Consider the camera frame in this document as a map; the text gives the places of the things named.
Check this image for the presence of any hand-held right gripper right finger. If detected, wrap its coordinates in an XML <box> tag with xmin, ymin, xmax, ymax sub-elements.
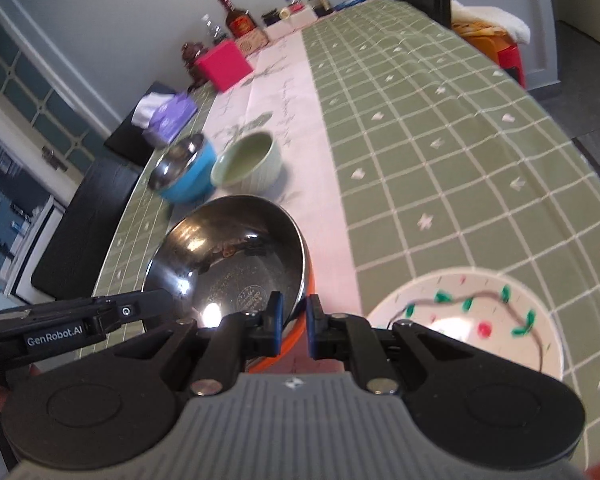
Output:
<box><xmin>306</xmin><ymin>294</ymin><xmax>473</xmax><ymax>397</ymax></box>

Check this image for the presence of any large black chair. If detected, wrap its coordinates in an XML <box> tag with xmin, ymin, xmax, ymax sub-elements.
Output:
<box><xmin>32</xmin><ymin>160</ymin><xmax>143</xmax><ymax>301</ymax></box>

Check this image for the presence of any white fruit-printed plate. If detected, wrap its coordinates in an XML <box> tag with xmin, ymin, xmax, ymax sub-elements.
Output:
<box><xmin>365</xmin><ymin>266</ymin><xmax>563</xmax><ymax>386</ymax></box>

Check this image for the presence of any metal door handle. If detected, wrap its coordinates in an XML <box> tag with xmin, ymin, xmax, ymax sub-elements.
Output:
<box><xmin>41</xmin><ymin>146</ymin><xmax>68</xmax><ymax>172</ymax></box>

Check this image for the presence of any dark liquor bottle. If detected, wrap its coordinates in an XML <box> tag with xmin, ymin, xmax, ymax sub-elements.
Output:
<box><xmin>217</xmin><ymin>0</ymin><xmax>258</xmax><ymax>38</ymax></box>

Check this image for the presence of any pink box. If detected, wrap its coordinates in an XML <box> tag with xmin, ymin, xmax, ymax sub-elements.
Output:
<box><xmin>195</xmin><ymin>40</ymin><xmax>253</xmax><ymax>92</ymax></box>

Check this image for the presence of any white drawer cabinet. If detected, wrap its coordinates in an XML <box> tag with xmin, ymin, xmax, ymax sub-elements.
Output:
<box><xmin>0</xmin><ymin>195</ymin><xmax>71</xmax><ymax>306</ymax></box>

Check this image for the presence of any clear water bottle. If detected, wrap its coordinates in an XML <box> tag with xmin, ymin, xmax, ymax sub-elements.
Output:
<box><xmin>201</xmin><ymin>14</ymin><xmax>228</xmax><ymax>46</ymax></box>

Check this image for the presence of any white deer-print table runner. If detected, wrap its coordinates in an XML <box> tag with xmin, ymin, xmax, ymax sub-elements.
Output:
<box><xmin>200</xmin><ymin>30</ymin><xmax>366</xmax><ymax>321</ymax></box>

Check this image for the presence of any purple tissue box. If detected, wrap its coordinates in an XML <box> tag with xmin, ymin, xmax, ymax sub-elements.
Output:
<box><xmin>130</xmin><ymin>92</ymin><xmax>198</xmax><ymax>148</ymax></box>

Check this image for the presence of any orange steel-lined bowl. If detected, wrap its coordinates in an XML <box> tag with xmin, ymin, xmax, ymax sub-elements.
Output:
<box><xmin>142</xmin><ymin>196</ymin><xmax>315</xmax><ymax>373</ymax></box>

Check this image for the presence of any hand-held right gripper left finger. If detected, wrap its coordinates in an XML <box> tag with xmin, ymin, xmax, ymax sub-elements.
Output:
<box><xmin>111</xmin><ymin>291</ymin><xmax>285</xmax><ymax>397</ymax></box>

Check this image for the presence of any green checkered tablecloth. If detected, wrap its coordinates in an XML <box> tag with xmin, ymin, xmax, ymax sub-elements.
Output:
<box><xmin>92</xmin><ymin>0</ymin><xmax>600</xmax><ymax>461</ymax></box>

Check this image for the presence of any orange patterned cloth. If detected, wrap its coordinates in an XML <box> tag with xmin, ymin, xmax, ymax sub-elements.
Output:
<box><xmin>452</xmin><ymin>20</ymin><xmax>511</xmax><ymax>68</ymax></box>

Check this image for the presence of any green ceramic bowl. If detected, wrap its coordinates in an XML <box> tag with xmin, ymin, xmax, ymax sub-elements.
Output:
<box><xmin>210</xmin><ymin>131</ymin><xmax>283</xmax><ymax>193</ymax></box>

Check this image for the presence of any blue steel-lined bowl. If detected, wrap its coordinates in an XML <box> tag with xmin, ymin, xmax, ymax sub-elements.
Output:
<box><xmin>150</xmin><ymin>134</ymin><xmax>217</xmax><ymax>205</ymax></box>

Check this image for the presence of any white glass-panel door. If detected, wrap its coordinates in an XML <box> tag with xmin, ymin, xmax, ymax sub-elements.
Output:
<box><xmin>0</xmin><ymin>5</ymin><xmax>111</xmax><ymax>161</ymax></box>

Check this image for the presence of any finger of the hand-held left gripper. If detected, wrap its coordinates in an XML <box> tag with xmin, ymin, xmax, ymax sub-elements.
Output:
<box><xmin>0</xmin><ymin>298</ymin><xmax>116</xmax><ymax>325</ymax></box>
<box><xmin>97</xmin><ymin>291</ymin><xmax>181</xmax><ymax>333</ymax></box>

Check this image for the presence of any white storage box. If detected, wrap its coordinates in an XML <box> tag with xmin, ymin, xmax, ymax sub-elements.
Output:
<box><xmin>267</xmin><ymin>7</ymin><xmax>318</xmax><ymax>41</ymax></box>

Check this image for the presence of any beige small box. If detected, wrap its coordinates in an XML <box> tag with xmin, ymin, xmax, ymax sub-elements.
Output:
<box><xmin>237</xmin><ymin>27</ymin><xmax>270</xmax><ymax>56</ymax></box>

